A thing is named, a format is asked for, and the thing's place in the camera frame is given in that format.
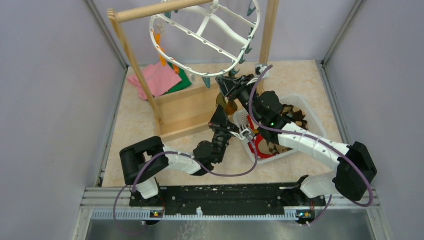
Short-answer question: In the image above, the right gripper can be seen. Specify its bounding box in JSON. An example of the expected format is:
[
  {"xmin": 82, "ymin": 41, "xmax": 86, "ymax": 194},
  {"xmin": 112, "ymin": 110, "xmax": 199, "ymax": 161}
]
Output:
[{"xmin": 216, "ymin": 74, "xmax": 262, "ymax": 124}]

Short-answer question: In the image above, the white plastic laundry basket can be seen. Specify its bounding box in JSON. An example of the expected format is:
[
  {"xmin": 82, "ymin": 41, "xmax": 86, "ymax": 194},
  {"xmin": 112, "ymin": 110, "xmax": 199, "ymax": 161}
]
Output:
[{"xmin": 233, "ymin": 94, "xmax": 327, "ymax": 165}]

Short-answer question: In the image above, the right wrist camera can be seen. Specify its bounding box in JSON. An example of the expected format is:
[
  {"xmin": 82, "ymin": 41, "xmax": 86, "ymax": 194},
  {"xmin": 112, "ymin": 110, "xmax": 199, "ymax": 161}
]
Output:
[{"xmin": 254, "ymin": 63, "xmax": 270, "ymax": 79}]

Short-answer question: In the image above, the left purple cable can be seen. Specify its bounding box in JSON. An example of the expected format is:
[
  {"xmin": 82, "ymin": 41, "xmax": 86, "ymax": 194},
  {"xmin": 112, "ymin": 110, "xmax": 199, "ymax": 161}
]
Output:
[{"xmin": 113, "ymin": 134, "xmax": 259, "ymax": 236}]

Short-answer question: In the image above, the olive striped sock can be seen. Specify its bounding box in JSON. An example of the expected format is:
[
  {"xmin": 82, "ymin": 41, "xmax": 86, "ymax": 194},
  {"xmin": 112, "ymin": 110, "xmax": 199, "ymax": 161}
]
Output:
[{"xmin": 215, "ymin": 92, "xmax": 238, "ymax": 116}]

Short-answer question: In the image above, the wooden hanger rack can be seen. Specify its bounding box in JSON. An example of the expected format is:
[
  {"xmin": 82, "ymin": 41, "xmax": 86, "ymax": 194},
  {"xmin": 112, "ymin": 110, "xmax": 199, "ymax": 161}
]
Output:
[{"xmin": 107, "ymin": 0, "xmax": 262, "ymax": 140}]

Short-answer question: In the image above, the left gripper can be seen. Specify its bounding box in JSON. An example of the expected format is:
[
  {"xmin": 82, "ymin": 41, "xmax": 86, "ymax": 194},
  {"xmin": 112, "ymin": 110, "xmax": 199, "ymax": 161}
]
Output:
[{"xmin": 208, "ymin": 105, "xmax": 240, "ymax": 164}]

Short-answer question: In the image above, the red white striped sock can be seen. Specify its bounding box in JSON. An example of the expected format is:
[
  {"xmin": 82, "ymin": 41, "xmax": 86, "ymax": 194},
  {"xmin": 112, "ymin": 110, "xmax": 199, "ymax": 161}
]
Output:
[{"xmin": 246, "ymin": 115, "xmax": 275, "ymax": 159}]

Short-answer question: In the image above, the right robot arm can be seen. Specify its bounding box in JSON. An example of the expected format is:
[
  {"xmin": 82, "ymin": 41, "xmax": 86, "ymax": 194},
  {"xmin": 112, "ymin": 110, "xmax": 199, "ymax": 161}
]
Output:
[{"xmin": 215, "ymin": 74, "xmax": 377, "ymax": 206}]

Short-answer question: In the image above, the purple cable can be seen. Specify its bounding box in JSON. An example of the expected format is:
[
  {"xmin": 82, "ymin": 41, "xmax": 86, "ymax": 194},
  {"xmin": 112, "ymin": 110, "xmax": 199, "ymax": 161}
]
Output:
[
  {"xmin": 113, "ymin": 134, "xmax": 259, "ymax": 236},
  {"xmin": 248, "ymin": 64, "xmax": 375, "ymax": 226}
]

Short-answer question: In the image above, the white oval clip hanger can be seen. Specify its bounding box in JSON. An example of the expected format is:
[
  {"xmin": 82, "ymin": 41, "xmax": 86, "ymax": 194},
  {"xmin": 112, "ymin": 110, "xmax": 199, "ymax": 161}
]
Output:
[{"xmin": 149, "ymin": 0, "xmax": 261, "ymax": 88}]

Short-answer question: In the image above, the pink cloth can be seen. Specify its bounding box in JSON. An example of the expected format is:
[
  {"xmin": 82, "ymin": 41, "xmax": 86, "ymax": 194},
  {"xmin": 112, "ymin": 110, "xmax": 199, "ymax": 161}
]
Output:
[{"xmin": 141, "ymin": 62, "xmax": 182, "ymax": 97}]

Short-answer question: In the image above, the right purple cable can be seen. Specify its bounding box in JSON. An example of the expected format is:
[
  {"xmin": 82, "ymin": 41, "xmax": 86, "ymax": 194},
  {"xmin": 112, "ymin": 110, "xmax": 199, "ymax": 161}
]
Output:
[{"xmin": 248, "ymin": 64, "xmax": 375, "ymax": 226}]

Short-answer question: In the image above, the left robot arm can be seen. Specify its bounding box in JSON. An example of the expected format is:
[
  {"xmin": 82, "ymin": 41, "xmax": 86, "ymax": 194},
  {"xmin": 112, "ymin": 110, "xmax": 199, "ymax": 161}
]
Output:
[{"xmin": 119, "ymin": 106, "xmax": 240, "ymax": 207}]

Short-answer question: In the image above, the green cloth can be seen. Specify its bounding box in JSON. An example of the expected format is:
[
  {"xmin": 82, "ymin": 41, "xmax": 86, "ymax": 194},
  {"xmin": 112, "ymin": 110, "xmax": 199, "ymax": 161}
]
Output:
[{"xmin": 165, "ymin": 62, "xmax": 193, "ymax": 95}]

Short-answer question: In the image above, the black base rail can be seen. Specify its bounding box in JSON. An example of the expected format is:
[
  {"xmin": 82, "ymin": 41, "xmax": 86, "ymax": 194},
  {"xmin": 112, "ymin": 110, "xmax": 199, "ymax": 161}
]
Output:
[{"xmin": 138, "ymin": 182, "xmax": 327, "ymax": 224}]

